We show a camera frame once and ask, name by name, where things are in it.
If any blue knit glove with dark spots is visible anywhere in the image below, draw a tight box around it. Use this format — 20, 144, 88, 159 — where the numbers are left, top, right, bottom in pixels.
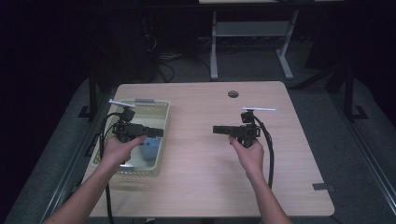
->
138, 136, 163, 162

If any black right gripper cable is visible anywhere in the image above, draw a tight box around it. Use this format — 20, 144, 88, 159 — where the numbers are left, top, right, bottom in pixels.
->
252, 115, 276, 189

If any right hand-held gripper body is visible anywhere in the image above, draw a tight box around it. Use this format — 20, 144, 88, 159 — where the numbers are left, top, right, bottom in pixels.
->
231, 106, 277, 149

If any white metal desk frame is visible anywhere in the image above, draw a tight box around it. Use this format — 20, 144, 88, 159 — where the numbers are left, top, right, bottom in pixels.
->
209, 8, 301, 81

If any person's right hand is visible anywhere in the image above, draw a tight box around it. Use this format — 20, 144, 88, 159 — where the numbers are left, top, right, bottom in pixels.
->
228, 135, 265, 182

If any person's left hand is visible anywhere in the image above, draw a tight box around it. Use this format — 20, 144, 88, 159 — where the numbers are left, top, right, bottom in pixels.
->
99, 134, 149, 174

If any black stand post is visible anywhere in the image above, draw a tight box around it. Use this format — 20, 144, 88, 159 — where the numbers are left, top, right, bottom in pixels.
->
343, 65, 369, 122
78, 68, 99, 120

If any pale yellow plastic basket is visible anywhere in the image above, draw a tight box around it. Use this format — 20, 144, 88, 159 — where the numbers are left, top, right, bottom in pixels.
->
91, 98, 171, 176

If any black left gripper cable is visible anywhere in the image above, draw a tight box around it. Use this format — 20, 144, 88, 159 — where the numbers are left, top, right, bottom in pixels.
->
98, 112, 126, 224

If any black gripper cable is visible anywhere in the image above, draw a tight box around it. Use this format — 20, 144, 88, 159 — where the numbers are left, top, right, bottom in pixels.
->
98, 112, 126, 224
252, 115, 276, 189

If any tangle of floor cables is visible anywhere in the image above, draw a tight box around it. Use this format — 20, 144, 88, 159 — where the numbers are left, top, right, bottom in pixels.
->
143, 34, 213, 83

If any aluminium floor rail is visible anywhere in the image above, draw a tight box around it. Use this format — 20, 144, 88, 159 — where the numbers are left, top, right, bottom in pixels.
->
330, 92, 396, 208
39, 92, 108, 224

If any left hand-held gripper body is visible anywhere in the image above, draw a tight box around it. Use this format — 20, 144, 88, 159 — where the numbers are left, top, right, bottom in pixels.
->
108, 99, 149, 144

